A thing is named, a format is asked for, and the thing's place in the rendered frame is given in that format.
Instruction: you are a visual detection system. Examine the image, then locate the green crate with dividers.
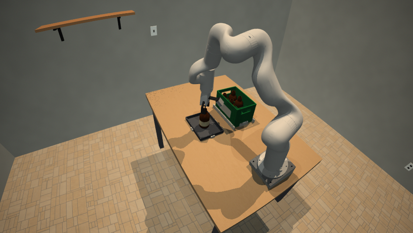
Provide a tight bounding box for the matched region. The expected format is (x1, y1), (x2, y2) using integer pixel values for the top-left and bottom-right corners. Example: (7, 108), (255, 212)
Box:
(215, 86), (256, 127)

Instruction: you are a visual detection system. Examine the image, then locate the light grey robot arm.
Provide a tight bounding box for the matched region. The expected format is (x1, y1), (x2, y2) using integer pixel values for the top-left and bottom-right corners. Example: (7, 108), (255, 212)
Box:
(189, 23), (303, 178)

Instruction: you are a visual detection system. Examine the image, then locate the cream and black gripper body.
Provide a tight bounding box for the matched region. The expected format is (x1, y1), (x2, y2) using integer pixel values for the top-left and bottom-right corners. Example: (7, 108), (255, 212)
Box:
(200, 91), (212, 106)

